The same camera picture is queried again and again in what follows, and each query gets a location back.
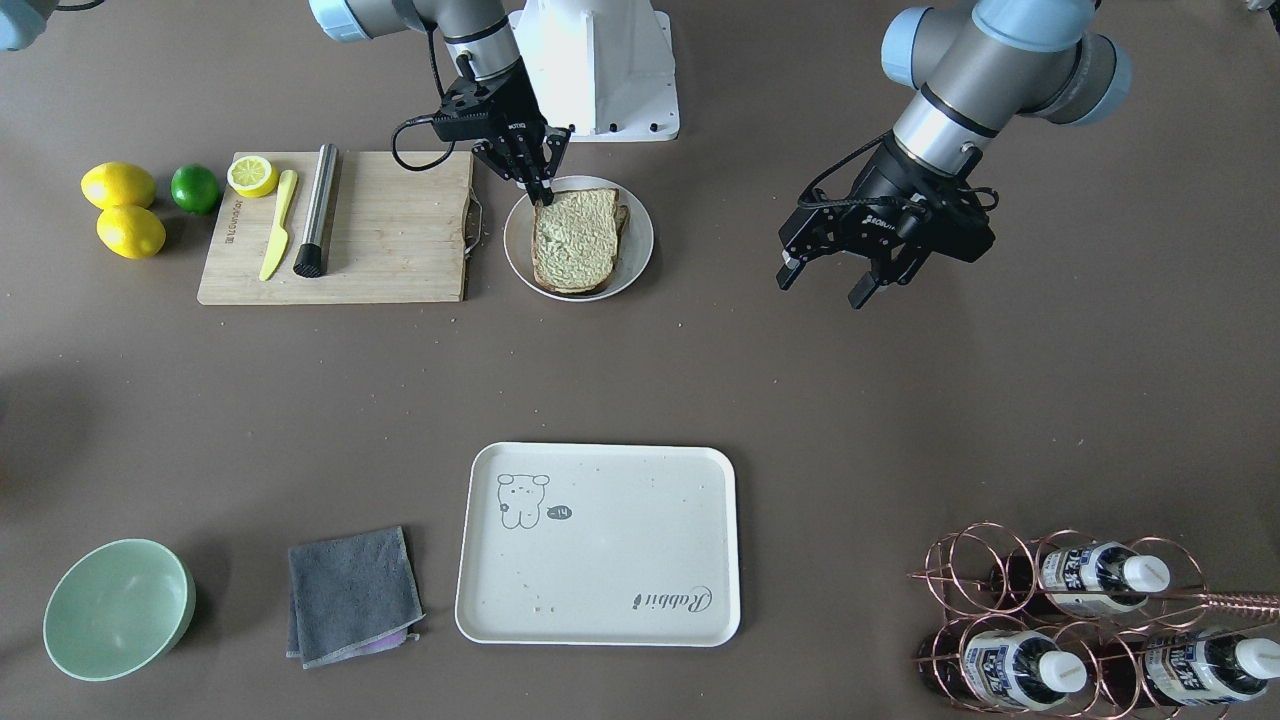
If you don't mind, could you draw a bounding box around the halved lemon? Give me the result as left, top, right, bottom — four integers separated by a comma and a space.
227, 155, 280, 199

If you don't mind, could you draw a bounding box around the tea bottle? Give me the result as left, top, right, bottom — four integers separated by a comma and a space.
986, 541, 1172, 621
915, 629, 1089, 711
1096, 628, 1279, 708

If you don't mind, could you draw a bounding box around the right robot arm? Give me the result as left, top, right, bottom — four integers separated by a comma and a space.
310, 1, 572, 208

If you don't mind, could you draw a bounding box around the white round plate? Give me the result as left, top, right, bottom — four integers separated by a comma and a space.
503, 176, 655, 304

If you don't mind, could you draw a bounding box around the cream rabbit tray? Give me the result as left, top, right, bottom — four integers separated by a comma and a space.
454, 442, 741, 648

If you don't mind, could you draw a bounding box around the black cable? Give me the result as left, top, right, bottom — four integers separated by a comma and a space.
390, 20, 471, 173
795, 129, 1001, 217

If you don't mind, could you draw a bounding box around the bread slice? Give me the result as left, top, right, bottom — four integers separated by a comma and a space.
532, 188, 620, 293
614, 202, 630, 242

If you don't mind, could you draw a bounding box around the yellow lemon near board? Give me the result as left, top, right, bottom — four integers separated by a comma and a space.
79, 161, 157, 210

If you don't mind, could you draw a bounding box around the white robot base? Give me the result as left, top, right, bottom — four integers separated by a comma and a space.
509, 1, 681, 143

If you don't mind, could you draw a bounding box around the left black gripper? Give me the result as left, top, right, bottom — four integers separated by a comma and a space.
777, 135, 997, 310

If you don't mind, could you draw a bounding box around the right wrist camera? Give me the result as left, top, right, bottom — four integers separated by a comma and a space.
431, 83, 509, 143

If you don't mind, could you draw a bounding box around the wooden cutting board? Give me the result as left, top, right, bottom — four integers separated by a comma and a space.
197, 150, 481, 306

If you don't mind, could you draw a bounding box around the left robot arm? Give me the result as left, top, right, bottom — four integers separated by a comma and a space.
776, 1, 1133, 307

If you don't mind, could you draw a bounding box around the yellow plastic knife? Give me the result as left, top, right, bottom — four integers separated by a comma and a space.
259, 169, 298, 282

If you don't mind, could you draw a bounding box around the copper wire bottle rack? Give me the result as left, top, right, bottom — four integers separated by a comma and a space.
913, 521, 1277, 719

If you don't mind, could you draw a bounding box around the steel muddler black tip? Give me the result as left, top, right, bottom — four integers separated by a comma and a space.
292, 143, 340, 279

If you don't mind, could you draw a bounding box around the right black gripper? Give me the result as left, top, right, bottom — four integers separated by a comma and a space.
474, 70, 571, 208

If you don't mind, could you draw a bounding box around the green lime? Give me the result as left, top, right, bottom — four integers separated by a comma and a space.
170, 164, 221, 215

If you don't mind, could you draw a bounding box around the green bowl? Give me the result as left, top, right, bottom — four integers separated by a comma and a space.
42, 538, 197, 682

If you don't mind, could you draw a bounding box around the tea bottle middle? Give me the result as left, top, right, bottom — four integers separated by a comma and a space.
986, 541, 1172, 621

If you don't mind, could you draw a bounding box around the grey folded cloth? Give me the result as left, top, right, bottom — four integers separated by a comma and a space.
285, 525, 425, 669

